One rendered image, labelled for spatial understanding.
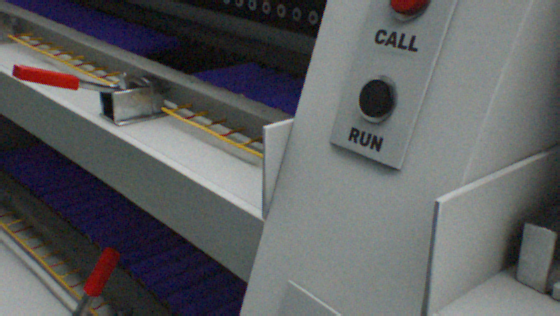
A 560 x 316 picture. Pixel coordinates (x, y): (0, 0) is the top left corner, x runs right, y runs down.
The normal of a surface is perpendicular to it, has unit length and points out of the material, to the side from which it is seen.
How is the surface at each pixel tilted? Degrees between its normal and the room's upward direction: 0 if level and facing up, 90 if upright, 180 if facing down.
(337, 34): 90
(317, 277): 90
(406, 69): 90
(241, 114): 109
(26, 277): 19
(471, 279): 90
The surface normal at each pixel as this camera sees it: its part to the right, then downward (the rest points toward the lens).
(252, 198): 0.02, -0.92
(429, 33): -0.70, -0.07
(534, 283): -0.75, 0.25
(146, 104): 0.66, 0.31
